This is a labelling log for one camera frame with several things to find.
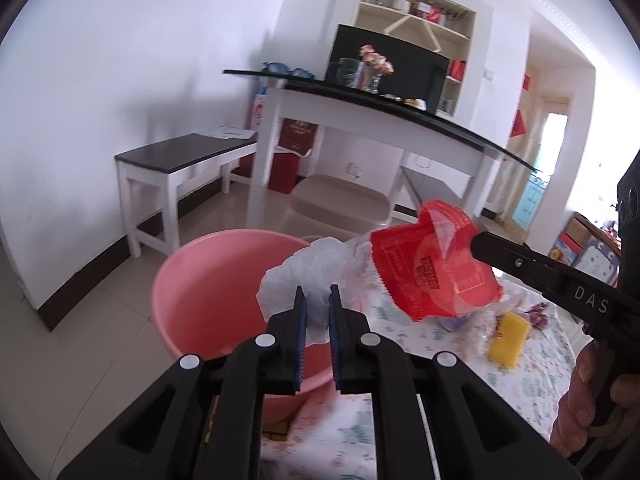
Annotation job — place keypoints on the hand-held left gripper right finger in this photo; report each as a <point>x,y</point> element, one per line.
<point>334,340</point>

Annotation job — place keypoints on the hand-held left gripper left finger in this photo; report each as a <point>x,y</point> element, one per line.
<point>300,340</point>

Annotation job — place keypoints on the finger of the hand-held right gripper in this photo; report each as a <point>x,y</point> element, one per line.
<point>530,267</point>

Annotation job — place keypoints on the white plastic bag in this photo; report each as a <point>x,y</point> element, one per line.
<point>310,270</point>

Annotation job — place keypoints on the pink plastic basin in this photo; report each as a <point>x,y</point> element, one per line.
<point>210,290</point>

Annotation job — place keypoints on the red snack wrapper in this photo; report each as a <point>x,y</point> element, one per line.
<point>410,270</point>

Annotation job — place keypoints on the person's right hand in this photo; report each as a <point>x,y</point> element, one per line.
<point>575,400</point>

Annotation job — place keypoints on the penguin drawing board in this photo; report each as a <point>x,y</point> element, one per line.
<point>597,260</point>

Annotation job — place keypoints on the colourful printed carton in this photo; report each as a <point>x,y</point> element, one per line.
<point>565,252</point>

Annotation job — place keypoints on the purple patterned candy wrapper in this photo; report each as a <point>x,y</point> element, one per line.
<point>537,316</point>

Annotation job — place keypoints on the brown cardboard box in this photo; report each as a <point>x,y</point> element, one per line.
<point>581,226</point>

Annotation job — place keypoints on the glass door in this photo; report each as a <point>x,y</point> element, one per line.
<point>530,200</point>

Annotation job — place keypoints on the yellow sponge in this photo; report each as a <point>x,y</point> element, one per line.
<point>507,340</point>

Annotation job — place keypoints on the crumpled clear plastic wrapper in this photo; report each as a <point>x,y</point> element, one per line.
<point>475,332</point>

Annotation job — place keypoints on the dark-top white bench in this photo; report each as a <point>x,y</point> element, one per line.
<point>175,152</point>
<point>430,185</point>

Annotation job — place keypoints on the floral tablecloth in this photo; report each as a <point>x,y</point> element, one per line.
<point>500,395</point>

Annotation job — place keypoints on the beige plastic stool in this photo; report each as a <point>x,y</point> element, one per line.
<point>335,200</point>

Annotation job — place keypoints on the red diamond paper decoration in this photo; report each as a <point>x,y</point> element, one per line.
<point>517,126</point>

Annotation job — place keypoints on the red carton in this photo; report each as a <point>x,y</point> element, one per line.
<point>284,170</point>

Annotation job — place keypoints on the red paper strip decoration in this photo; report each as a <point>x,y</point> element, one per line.
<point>526,82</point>

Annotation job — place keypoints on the dark red gift bag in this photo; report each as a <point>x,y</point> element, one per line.
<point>297,135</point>

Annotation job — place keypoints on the small red box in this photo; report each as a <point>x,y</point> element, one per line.
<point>457,69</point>

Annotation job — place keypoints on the white papers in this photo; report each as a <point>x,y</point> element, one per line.
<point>225,132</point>

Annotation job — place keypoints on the black television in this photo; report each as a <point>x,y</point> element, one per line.
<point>410,80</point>

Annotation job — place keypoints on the white glass-top table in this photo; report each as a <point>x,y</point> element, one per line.
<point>350,110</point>

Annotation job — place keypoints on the white red shopping bag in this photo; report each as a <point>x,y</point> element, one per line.
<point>257,110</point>

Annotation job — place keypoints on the artificial flower bouquet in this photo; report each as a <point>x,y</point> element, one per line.
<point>375,57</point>

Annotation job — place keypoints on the grey glass jug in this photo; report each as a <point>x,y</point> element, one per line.
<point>345,74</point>

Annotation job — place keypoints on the blue plastic item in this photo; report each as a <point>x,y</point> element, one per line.
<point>282,69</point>

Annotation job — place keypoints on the wall outlet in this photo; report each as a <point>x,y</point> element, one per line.
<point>355,170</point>

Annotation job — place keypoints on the white wall shelf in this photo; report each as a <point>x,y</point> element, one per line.
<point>480,25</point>

